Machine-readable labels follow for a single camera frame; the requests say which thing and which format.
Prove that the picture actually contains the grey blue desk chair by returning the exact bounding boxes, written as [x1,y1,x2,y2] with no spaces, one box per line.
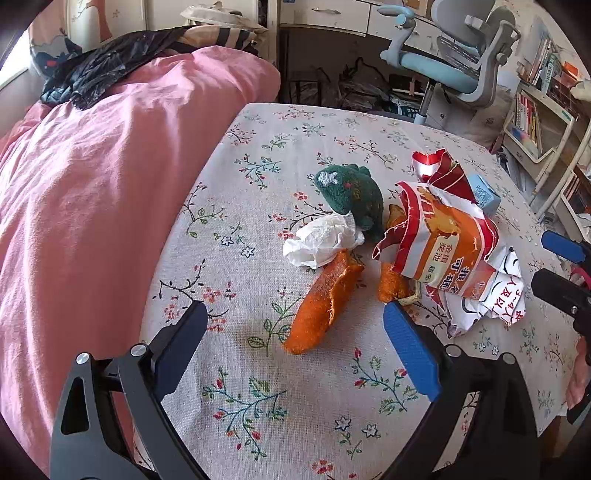
[379,0,520,127]

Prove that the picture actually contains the green knitted toy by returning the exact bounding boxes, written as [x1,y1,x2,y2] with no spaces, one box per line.
[314,164,385,232]

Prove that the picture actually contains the small white tissue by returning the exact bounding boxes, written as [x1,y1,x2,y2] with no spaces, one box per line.
[283,213,365,270]

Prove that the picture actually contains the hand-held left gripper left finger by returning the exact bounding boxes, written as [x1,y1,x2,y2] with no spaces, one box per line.
[50,300,209,480]

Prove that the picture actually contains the printed pillow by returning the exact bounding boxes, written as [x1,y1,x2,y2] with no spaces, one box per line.
[28,23,84,79]

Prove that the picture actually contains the pink blanket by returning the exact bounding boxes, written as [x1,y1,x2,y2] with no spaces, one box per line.
[0,46,282,467]

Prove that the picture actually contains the white book cart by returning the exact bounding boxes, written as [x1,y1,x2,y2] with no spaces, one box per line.
[501,80,575,164]

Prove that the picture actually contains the long orange peel piece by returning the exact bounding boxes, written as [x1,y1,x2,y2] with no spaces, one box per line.
[283,249,365,355]

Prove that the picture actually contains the torn red orange snack bag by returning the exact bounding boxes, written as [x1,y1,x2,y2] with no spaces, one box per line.
[373,148,525,335]

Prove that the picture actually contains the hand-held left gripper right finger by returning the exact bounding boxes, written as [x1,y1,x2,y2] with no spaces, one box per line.
[383,301,541,480]

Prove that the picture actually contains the small blue carton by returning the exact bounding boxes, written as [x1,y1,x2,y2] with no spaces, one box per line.
[467,173,502,215]

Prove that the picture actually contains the striped beige cloth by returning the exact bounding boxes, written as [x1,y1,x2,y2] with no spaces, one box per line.
[175,25,269,58]

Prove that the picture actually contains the short orange peel piece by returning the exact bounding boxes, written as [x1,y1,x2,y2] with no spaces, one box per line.
[379,204,413,304]

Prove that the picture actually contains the white bag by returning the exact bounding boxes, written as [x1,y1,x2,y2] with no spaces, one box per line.
[181,4,259,26]

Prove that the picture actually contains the floral bed sheet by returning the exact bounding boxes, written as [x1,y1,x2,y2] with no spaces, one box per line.
[134,102,573,480]

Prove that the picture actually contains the black puffer jacket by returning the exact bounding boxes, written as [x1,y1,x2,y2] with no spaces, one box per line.
[41,27,195,110]

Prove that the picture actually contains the white desk with drawers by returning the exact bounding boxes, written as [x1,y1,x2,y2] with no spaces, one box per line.
[279,0,435,40]

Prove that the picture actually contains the clear plastic bags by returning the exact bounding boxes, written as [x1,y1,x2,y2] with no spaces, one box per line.
[286,60,416,116]

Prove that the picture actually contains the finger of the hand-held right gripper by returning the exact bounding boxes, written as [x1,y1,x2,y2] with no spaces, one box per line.
[531,269,591,319]
[541,230,591,266]

